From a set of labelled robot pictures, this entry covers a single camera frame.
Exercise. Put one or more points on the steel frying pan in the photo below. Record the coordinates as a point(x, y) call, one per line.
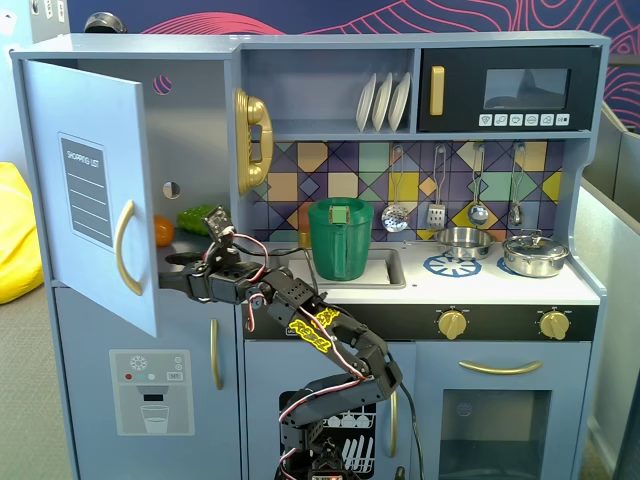
point(465, 245)

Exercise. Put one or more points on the yellow beanbag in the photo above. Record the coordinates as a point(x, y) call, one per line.
point(15, 240)

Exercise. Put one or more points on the blue oven door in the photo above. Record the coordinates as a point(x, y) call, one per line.
point(570, 425)

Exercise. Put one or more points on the blue freezer door dispenser print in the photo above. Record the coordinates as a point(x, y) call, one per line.
point(100, 325)

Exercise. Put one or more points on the metal ladle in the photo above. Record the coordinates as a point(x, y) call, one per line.
point(477, 215)

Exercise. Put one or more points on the green toy vegetable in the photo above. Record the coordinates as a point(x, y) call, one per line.
point(192, 220)

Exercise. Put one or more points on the metal slotted spoon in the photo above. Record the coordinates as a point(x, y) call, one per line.
point(395, 220)

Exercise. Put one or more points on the gold toy faucet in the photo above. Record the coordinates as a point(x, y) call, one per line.
point(304, 237)

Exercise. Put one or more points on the gold toy telephone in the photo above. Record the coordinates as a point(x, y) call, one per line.
point(250, 107)

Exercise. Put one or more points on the steel cooking pot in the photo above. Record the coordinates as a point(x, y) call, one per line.
point(535, 267)

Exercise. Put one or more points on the grey glass partition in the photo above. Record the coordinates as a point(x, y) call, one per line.
point(615, 225)

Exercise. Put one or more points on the white toy plate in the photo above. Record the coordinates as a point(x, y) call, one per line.
point(365, 102)
point(382, 102)
point(400, 102)

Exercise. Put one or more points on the orange toy fruit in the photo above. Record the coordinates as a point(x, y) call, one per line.
point(164, 231)

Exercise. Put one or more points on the black dome object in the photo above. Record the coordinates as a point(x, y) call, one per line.
point(102, 22)

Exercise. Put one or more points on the grey wall box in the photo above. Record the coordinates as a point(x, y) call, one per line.
point(47, 25)

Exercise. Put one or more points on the green plastic pitcher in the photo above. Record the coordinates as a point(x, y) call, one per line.
point(327, 250)

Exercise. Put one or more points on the blue fridge door shopping list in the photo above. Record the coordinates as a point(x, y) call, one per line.
point(90, 100)

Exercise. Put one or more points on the small metal serving spoon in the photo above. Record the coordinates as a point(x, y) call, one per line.
point(515, 214)

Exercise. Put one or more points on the gold stove knob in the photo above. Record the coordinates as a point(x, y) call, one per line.
point(553, 325)
point(452, 325)

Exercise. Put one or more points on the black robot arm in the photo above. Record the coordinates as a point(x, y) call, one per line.
point(350, 340)

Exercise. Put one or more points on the black toy microwave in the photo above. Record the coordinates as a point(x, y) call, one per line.
point(465, 60)

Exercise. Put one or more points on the metal slotted spatula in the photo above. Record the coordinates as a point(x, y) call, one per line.
point(436, 216)

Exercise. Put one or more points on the blue toy kitchen unit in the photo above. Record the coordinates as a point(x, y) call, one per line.
point(325, 42)

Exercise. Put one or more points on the blue dishwasher door black print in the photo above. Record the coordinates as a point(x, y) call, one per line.
point(265, 370)

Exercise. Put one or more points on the grey toy sink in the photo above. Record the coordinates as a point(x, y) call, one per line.
point(387, 274)

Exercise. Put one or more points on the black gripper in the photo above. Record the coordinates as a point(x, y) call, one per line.
point(199, 286)

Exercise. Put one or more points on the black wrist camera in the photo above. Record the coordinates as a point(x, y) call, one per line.
point(217, 222)

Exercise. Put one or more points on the small green block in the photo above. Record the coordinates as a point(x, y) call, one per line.
point(341, 215)

